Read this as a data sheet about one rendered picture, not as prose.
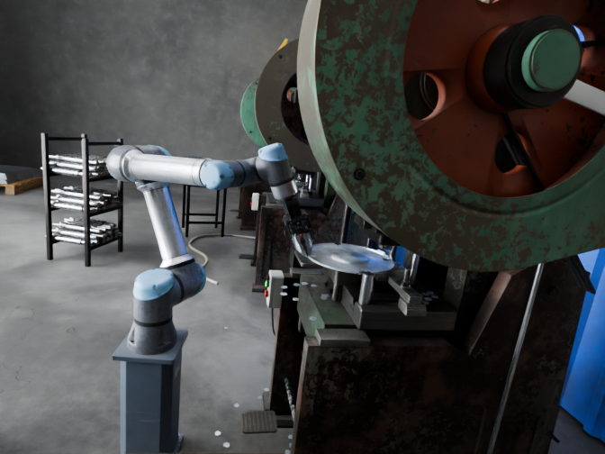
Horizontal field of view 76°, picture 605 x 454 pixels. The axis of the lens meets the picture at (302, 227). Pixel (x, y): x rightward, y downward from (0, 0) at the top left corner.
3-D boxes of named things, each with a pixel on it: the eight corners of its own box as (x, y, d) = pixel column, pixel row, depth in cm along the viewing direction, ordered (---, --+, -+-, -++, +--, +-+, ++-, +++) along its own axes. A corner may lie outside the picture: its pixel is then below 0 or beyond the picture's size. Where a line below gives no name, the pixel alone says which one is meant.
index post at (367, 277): (360, 304, 111) (365, 273, 109) (356, 300, 114) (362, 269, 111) (369, 304, 111) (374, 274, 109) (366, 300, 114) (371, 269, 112)
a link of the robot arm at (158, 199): (158, 309, 131) (112, 150, 127) (188, 294, 145) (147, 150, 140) (185, 304, 126) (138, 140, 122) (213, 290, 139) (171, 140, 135)
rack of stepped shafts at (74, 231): (94, 267, 292) (91, 139, 270) (40, 258, 298) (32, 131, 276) (127, 251, 334) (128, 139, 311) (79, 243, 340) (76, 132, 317)
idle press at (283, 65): (236, 304, 260) (257, 20, 219) (238, 256, 355) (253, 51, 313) (446, 312, 286) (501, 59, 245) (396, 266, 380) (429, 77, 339)
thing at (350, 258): (298, 242, 138) (299, 240, 138) (374, 247, 144) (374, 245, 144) (316, 272, 111) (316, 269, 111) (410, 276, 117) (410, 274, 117)
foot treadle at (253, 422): (241, 444, 132) (242, 431, 131) (240, 422, 142) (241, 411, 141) (401, 436, 144) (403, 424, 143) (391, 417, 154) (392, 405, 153)
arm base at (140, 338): (119, 352, 119) (119, 323, 116) (137, 328, 133) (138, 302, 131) (169, 357, 120) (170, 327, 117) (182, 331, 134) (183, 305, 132)
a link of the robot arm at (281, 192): (268, 185, 117) (293, 175, 118) (274, 198, 119) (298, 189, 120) (272, 188, 110) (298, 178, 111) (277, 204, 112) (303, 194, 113)
